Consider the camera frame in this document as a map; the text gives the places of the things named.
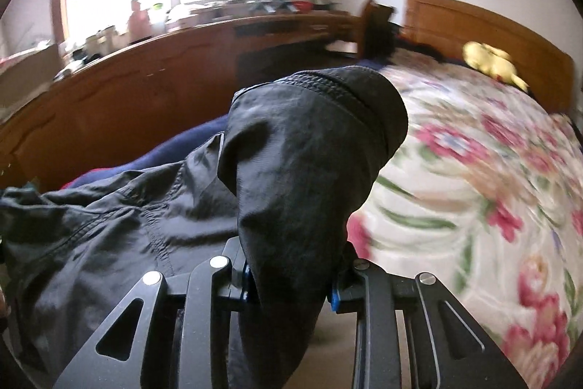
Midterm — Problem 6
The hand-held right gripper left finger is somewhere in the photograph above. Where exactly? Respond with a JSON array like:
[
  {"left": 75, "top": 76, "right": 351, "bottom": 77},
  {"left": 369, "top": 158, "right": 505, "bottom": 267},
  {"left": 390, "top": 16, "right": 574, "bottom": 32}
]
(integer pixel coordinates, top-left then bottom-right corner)
[{"left": 54, "top": 236, "right": 251, "bottom": 389}]

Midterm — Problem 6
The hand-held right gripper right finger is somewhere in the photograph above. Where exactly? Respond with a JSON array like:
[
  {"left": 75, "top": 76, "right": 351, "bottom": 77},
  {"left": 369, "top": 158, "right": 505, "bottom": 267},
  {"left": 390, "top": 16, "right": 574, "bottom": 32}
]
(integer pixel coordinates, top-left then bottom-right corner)
[{"left": 325, "top": 243, "right": 531, "bottom": 389}]

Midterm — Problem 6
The black jacket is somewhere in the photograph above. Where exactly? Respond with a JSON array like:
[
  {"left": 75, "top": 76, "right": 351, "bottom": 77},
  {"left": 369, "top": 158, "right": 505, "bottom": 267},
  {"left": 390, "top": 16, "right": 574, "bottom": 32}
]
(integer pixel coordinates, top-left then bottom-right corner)
[{"left": 0, "top": 67, "right": 409, "bottom": 389}]

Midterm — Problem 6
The floral blanket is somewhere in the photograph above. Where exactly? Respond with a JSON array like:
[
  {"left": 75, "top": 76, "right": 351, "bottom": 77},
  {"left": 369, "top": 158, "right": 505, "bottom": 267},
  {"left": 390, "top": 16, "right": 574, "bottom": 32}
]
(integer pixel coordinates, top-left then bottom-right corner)
[{"left": 346, "top": 61, "right": 583, "bottom": 389}]

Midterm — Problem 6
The navy bed sheet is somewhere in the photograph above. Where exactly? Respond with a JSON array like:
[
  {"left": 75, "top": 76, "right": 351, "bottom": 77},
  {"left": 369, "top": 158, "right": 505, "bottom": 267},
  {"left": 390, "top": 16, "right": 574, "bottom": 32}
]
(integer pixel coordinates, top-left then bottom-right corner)
[{"left": 59, "top": 58, "right": 397, "bottom": 189}]

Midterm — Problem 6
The wooden desk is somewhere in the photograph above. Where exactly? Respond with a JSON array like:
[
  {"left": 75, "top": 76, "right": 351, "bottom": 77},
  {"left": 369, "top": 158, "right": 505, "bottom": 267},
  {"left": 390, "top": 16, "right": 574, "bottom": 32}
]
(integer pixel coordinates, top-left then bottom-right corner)
[{"left": 0, "top": 8, "right": 360, "bottom": 194}]

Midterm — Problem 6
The wooden chair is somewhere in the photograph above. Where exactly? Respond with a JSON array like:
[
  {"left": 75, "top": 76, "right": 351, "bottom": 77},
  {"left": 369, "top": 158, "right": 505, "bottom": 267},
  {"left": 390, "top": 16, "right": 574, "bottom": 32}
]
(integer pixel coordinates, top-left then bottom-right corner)
[{"left": 328, "top": 0, "right": 402, "bottom": 62}]

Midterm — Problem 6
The yellow plush toy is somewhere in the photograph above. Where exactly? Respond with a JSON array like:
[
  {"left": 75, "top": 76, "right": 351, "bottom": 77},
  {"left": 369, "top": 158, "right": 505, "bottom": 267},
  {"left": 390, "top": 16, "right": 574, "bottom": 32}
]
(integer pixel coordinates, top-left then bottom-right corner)
[{"left": 462, "top": 42, "right": 530, "bottom": 91}]

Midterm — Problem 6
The pink bottle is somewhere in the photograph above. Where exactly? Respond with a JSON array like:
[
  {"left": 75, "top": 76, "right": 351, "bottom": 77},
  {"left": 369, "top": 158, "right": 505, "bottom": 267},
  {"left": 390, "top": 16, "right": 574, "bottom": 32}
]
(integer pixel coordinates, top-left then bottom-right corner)
[{"left": 126, "top": 0, "right": 151, "bottom": 43}]

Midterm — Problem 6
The wooden bed headboard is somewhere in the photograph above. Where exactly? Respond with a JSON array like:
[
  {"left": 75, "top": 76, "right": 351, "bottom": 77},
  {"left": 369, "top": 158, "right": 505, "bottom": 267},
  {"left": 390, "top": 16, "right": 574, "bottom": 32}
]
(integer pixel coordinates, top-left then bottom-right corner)
[{"left": 403, "top": 0, "right": 575, "bottom": 116}]

